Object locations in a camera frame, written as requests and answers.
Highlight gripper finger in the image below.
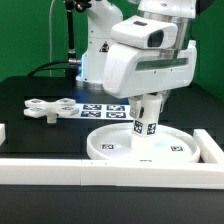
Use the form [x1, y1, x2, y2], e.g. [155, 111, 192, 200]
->
[158, 90, 171, 112]
[129, 95, 143, 119]

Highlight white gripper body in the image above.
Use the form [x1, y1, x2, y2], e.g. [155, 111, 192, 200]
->
[103, 16, 197, 98]

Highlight white round table top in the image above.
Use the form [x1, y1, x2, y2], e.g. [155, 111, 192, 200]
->
[87, 123, 200, 163]

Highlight white cross-shaped table base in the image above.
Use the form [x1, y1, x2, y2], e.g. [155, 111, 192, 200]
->
[24, 98, 79, 124]

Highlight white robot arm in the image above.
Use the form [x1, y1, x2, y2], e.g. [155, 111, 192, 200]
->
[77, 0, 197, 118]

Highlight white marker sheet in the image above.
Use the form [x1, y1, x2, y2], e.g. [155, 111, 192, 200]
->
[57, 103, 135, 122]

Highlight white right fence rail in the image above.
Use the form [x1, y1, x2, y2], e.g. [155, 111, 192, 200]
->
[193, 129, 224, 165]

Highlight white fence rail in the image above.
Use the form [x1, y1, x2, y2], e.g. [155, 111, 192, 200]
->
[0, 124, 6, 146]
[193, 129, 224, 165]
[0, 158, 224, 189]

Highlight black cables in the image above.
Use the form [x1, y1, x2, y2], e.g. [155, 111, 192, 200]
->
[27, 60, 82, 78]

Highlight grey thin cable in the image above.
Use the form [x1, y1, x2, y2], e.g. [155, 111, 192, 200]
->
[48, 0, 57, 78]

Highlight white left fence rail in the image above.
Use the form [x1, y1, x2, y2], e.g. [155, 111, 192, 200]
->
[0, 124, 6, 146]

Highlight white front fence rail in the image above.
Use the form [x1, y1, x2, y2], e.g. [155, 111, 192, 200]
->
[0, 158, 224, 189]

